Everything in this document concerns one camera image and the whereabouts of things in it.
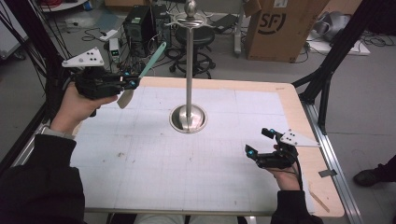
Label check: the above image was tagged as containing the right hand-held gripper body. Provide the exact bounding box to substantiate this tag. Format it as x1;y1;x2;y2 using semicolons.
256;128;321;171

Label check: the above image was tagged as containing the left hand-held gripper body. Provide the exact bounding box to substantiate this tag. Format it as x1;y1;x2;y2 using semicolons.
61;47;126;101

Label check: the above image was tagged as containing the mint-handled wooden spatula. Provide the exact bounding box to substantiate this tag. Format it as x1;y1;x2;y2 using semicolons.
116;41;168;110

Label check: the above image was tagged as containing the stainless steel utensil stand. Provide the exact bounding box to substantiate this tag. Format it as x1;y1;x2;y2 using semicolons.
164;0;217;134

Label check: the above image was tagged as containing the person's right hand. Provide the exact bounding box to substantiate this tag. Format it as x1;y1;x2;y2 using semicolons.
265;167;302;191

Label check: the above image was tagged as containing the person's left hand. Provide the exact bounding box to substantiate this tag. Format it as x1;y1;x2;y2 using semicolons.
49;82;120;135

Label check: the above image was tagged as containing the white device with green light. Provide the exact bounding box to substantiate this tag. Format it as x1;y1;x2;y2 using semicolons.
107;37;121;64

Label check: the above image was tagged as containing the wide black computer tower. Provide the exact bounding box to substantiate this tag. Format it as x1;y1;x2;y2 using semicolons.
121;4;157;59

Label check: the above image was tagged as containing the white power strip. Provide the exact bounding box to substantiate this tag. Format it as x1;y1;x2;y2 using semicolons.
98;28;120;43

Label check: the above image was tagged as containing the grey tape piece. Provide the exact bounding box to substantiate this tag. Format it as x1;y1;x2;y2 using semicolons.
318;168;338;179

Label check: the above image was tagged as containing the white grid mat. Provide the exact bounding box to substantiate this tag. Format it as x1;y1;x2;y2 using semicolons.
69;85;316;214

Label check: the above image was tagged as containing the narrow black computer tower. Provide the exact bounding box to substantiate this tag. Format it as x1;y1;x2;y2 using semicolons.
151;3;173;50

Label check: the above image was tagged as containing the white round table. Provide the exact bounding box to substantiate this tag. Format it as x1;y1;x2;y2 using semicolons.
39;0;89;13

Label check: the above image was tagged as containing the black round stool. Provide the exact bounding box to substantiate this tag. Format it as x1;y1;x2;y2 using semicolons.
169;26;218;79

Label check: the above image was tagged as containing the large cardboard box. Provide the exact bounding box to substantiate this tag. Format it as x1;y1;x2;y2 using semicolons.
243;0;331;63

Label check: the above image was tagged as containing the white table leg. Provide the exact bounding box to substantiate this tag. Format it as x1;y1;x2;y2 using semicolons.
233;0;247;59

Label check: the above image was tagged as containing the black flat laptop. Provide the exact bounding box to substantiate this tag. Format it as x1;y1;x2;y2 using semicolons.
214;13;240;35

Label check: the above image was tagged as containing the white floor board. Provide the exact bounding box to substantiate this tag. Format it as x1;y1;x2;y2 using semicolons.
306;31;372;57

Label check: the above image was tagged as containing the grey plastic bag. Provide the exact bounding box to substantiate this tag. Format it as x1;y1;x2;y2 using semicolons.
312;10;352;43

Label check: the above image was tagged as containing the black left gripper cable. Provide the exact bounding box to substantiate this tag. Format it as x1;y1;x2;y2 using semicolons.
61;76;78;92

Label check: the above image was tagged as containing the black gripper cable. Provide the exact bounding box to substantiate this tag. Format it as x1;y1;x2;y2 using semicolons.
61;76;78;92
292;155;304;191

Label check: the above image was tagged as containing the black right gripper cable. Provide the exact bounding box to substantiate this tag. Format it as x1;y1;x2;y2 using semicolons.
292;155;304;191

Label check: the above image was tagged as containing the black floor cable bundle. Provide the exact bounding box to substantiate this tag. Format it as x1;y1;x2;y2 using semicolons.
116;46;176;78

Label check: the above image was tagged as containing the aluminium rail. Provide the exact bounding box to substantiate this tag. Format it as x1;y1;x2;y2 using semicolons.
300;101;366;224
0;121;50;175

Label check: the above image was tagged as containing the black metal frame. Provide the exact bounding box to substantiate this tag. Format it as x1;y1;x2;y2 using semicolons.
4;0;90;124
291;0;377;135

